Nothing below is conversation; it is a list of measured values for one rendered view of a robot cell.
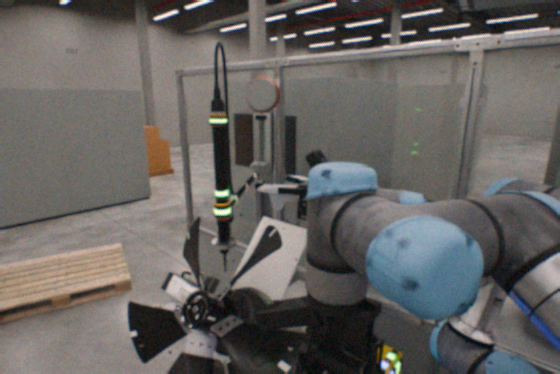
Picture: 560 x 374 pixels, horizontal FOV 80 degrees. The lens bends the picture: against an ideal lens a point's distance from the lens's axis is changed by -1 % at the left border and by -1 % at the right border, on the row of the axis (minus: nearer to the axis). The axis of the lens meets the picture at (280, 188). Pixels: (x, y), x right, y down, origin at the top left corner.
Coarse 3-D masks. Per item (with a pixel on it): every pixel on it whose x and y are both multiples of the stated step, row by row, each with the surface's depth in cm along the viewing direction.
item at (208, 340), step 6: (192, 336) 105; (198, 336) 106; (204, 336) 107; (210, 336) 107; (198, 342) 105; (204, 342) 106; (210, 342) 106; (186, 348) 104; (192, 348) 104; (198, 348) 105; (204, 348) 105; (210, 348) 106; (198, 354) 104; (204, 354) 105; (210, 354) 105
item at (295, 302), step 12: (276, 300) 49; (288, 300) 48; (300, 300) 45; (264, 312) 46; (276, 312) 45; (288, 312) 43; (300, 312) 42; (312, 312) 41; (264, 324) 47; (276, 324) 45; (288, 324) 44; (300, 324) 42; (312, 324) 41
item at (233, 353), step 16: (224, 336) 98; (240, 336) 98; (256, 336) 97; (272, 336) 97; (288, 336) 96; (240, 352) 93; (256, 352) 92; (272, 352) 91; (288, 352) 90; (240, 368) 89; (256, 368) 88; (272, 368) 87
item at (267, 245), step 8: (264, 232) 120; (264, 240) 111; (272, 240) 106; (280, 240) 102; (256, 248) 114; (264, 248) 106; (272, 248) 102; (256, 256) 106; (264, 256) 102; (248, 264) 106; (256, 264) 102; (240, 272) 107; (232, 280) 107
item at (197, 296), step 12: (192, 300) 108; (204, 300) 106; (216, 300) 107; (228, 300) 113; (192, 312) 106; (204, 312) 103; (216, 312) 105; (228, 312) 111; (192, 324) 103; (204, 324) 102
